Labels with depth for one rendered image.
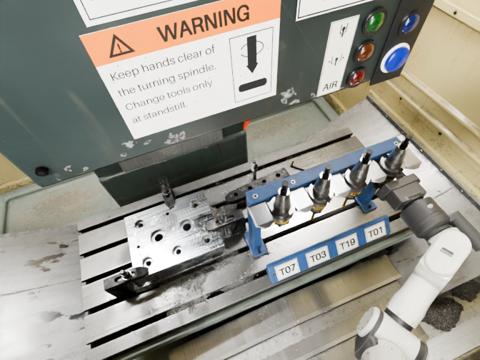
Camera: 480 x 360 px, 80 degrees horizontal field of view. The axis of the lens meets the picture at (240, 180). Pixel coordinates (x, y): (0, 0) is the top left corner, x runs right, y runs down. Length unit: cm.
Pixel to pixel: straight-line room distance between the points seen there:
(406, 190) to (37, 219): 167
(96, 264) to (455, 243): 106
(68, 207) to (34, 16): 156
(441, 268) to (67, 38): 77
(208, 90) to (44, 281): 129
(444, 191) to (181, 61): 127
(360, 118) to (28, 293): 165
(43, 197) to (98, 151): 159
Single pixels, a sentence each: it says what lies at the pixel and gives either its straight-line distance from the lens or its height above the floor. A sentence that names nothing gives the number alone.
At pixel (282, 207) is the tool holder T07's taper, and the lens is 70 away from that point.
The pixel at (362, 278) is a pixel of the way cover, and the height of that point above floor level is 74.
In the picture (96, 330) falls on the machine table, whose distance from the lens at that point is 109.
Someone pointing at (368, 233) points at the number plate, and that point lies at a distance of 107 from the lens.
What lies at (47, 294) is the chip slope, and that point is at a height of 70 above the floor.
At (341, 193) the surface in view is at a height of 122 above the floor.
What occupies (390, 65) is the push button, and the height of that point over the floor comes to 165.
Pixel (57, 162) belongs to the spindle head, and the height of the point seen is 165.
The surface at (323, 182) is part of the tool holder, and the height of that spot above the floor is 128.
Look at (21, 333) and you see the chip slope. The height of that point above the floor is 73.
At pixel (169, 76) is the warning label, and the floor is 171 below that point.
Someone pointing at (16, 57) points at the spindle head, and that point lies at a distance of 26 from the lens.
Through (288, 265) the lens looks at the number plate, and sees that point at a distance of 96.
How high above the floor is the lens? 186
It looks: 56 degrees down
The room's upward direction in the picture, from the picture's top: 6 degrees counter-clockwise
